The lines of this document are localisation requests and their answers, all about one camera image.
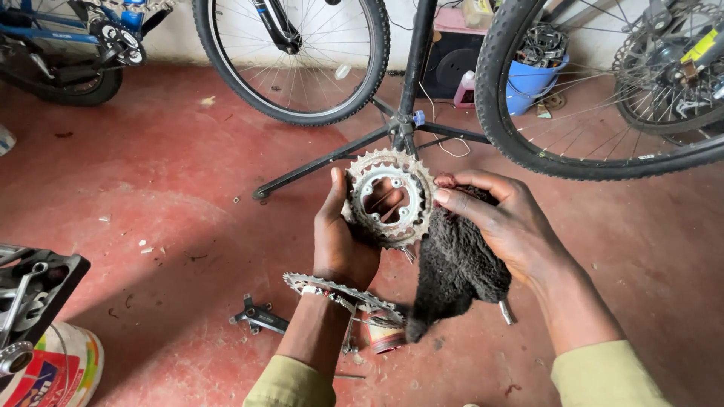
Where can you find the black speaker box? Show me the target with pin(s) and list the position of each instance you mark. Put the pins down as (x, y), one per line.
(452, 65)

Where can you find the white printed bucket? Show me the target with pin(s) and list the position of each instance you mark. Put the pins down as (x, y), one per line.
(62, 367)

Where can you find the pink liquid bottle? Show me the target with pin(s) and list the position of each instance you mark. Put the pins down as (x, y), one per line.
(465, 90)

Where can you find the person's left hand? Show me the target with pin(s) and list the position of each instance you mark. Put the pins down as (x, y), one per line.
(341, 240)

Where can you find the blue bicycle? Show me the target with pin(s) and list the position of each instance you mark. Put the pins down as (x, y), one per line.
(73, 45)

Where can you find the black fuzzy rag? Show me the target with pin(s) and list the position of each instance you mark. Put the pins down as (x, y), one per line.
(452, 271)

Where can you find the black bicycle front wheel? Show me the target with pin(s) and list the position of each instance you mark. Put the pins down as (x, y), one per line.
(373, 73)

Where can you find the blue bucket of parts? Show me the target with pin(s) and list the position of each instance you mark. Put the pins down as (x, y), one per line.
(529, 82)

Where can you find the knobby bicycle rear wheel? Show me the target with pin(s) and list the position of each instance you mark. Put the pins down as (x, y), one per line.
(492, 118)

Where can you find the person's right hand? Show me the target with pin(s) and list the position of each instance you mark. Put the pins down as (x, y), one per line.
(512, 226)

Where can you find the black tool tray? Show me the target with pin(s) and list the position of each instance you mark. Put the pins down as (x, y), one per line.
(39, 282)

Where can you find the black bike repair stand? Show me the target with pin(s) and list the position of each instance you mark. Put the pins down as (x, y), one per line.
(416, 68)

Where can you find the pink box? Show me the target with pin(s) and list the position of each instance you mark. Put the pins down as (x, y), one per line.
(455, 20)

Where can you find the red-white spray can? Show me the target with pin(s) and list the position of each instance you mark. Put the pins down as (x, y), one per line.
(384, 338)

